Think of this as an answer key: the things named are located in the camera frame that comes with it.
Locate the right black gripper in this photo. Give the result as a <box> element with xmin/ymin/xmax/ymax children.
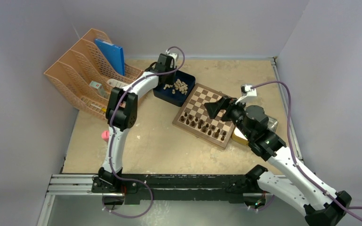
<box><xmin>204</xmin><ymin>96</ymin><xmax>254</xmax><ymax>140</ymax></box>

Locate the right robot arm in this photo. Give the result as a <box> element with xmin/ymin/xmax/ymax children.
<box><xmin>204</xmin><ymin>96</ymin><xmax>352</xmax><ymax>226</ymax></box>

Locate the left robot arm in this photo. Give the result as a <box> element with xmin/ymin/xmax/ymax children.
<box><xmin>96</xmin><ymin>52</ymin><xmax>178</xmax><ymax>193</ymax></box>

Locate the pile of light chess pieces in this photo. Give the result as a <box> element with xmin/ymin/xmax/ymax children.
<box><xmin>163</xmin><ymin>79</ymin><xmax>189</xmax><ymax>95</ymax></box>

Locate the wooden chess board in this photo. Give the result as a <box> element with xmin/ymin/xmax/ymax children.
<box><xmin>172</xmin><ymin>83</ymin><xmax>235</xmax><ymax>149</ymax></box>

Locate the row of dark chess pieces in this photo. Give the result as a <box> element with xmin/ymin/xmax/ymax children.
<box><xmin>176</xmin><ymin>111</ymin><xmax>233</xmax><ymax>143</ymax></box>

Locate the dark blue tray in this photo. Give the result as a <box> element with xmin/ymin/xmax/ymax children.
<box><xmin>153</xmin><ymin>71</ymin><xmax>196</xmax><ymax>107</ymax></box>

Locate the metal tin box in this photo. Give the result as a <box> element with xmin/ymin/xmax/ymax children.
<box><xmin>231</xmin><ymin>116</ymin><xmax>279</xmax><ymax>145</ymax></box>

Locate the blue folder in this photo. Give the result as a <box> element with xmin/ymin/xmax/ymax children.
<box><xmin>94</xmin><ymin>39</ymin><xmax>125</xmax><ymax>76</ymax></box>

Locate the small grey box in organizer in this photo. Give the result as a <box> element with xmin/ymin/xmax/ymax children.
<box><xmin>89</xmin><ymin>81</ymin><xmax>106</xmax><ymax>98</ymax></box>

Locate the orange plastic file organizer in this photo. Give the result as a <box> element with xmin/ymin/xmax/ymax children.
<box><xmin>44</xmin><ymin>28</ymin><xmax>143</xmax><ymax>120</ymax></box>

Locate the pink capped bottle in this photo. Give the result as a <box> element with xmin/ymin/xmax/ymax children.
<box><xmin>101</xmin><ymin>130</ymin><xmax>110</xmax><ymax>143</ymax></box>

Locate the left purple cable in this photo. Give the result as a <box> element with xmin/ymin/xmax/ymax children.
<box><xmin>101</xmin><ymin>46</ymin><xmax>186</xmax><ymax>219</ymax></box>

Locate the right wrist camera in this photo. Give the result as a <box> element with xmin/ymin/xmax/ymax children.
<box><xmin>241</xmin><ymin>84</ymin><xmax>257</xmax><ymax>99</ymax></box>

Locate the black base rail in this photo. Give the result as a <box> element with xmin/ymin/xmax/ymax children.
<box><xmin>91</xmin><ymin>172</ymin><xmax>272</xmax><ymax>206</ymax></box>

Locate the aluminium frame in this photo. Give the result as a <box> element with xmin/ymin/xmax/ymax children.
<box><xmin>37</xmin><ymin>174</ymin><xmax>123</xmax><ymax>226</ymax></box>

